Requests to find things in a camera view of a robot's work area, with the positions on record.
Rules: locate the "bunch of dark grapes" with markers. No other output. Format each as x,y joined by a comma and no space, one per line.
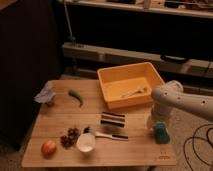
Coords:
70,138

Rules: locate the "grey vertical pole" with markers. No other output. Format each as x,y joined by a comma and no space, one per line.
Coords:
71,36

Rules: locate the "grey metal shelf rail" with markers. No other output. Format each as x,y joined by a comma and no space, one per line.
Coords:
191,67

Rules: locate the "crumpled white cloth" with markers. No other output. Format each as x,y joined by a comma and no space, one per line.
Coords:
46,95

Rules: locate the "red apple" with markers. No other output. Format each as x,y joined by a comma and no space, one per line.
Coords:
48,148

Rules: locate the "striped cloth block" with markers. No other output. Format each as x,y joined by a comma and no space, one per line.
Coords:
112,119

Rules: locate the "green chili pepper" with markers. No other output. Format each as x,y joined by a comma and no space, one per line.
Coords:
76,96

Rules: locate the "white small bowl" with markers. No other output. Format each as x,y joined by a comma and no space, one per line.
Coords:
86,142

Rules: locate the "upper white shelf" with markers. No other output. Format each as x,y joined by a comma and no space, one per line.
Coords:
146,6

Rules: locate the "white fork in tray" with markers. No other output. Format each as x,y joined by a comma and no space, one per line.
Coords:
140,90

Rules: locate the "yellow plastic tray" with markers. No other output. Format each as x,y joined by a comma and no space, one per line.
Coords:
119,80

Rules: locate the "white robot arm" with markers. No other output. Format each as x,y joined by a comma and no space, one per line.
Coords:
171,95

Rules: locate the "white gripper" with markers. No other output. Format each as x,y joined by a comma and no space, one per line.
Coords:
159,114

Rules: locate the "green sponge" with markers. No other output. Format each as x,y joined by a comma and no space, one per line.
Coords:
160,133

